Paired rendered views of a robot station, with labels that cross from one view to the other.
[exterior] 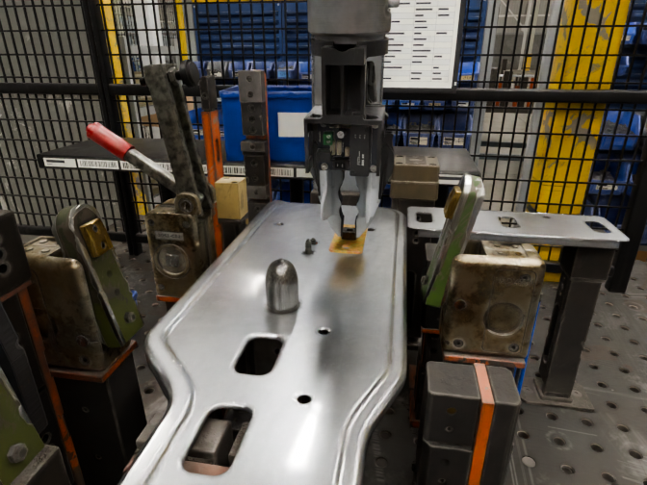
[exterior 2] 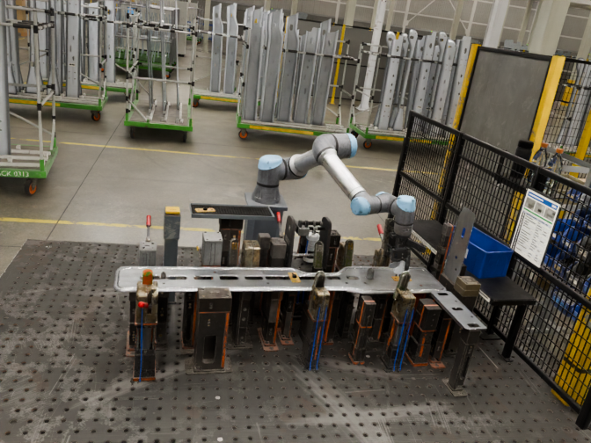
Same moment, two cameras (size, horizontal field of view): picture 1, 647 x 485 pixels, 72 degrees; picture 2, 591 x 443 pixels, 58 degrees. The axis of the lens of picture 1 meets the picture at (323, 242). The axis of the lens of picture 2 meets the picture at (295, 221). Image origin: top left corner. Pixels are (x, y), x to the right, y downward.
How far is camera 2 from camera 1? 2.03 m
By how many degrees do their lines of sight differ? 58
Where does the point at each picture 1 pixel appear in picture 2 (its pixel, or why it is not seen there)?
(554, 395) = (449, 384)
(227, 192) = not seen: hidden behind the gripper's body
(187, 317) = (354, 269)
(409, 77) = (527, 254)
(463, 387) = (365, 299)
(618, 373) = (488, 409)
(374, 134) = (396, 253)
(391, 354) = (366, 290)
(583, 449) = (430, 391)
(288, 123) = not seen: hidden behind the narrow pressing
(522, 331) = (399, 313)
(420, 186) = (460, 287)
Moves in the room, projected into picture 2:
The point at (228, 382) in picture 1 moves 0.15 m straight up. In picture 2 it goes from (343, 276) to (349, 244)
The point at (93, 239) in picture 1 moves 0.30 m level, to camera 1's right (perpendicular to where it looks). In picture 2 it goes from (348, 246) to (385, 277)
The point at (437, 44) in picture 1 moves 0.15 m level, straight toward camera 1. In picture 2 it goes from (539, 246) to (507, 244)
